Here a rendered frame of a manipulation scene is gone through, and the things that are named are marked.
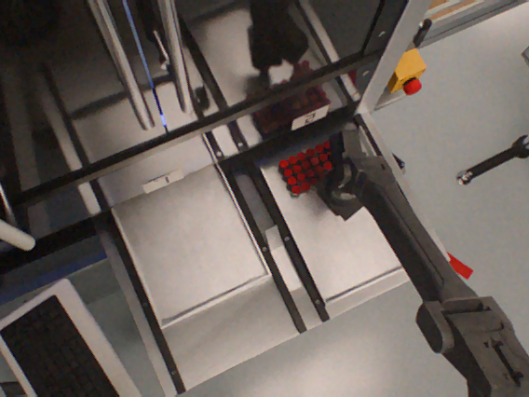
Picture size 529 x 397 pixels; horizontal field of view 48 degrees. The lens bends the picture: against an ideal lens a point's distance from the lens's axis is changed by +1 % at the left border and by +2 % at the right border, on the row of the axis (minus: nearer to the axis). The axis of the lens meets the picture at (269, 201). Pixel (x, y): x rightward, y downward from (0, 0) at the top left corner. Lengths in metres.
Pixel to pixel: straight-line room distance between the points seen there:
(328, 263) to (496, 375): 0.63
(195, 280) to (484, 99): 1.64
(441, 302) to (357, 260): 0.53
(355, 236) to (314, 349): 0.91
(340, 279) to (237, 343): 0.27
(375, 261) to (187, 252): 0.43
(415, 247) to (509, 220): 1.58
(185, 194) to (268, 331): 0.36
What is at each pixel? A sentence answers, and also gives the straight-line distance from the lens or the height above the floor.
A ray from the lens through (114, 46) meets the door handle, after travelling 0.63.
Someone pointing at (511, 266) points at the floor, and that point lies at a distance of 2.45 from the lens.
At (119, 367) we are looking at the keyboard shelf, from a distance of 1.42.
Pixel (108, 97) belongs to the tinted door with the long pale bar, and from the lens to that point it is 0.87.
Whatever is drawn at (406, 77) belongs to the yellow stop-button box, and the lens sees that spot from 1.36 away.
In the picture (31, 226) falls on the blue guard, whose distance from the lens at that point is 1.21.
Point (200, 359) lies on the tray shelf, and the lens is 1.32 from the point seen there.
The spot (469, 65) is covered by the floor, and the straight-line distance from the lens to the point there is 2.66.
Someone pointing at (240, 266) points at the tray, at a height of 0.88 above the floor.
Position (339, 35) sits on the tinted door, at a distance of 1.03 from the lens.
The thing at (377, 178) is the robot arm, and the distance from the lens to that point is 1.04.
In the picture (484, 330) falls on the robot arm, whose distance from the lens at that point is 0.84.
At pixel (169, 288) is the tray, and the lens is 1.33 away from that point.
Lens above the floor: 2.20
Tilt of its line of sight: 75 degrees down
